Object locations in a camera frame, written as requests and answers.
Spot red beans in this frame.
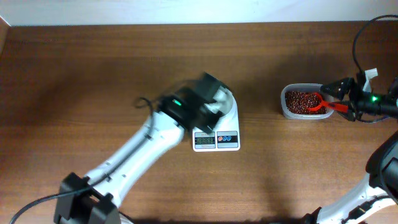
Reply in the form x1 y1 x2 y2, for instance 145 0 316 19
285 91 326 115

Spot white round bowl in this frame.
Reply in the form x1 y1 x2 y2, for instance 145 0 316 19
208 86 233 116

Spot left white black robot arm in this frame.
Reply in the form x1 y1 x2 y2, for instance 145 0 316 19
53 73 232 224

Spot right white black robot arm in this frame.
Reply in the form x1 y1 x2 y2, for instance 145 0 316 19
299 68 397 224

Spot clear plastic bean container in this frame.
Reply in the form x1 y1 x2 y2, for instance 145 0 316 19
280 83 333 120

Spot white digital kitchen scale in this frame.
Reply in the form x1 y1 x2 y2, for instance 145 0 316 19
192 92 241 152

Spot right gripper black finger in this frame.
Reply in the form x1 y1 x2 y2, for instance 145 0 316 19
320 78 354 100
336 107 354 121

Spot orange measuring scoop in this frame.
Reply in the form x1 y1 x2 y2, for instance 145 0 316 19
305 93 348 113

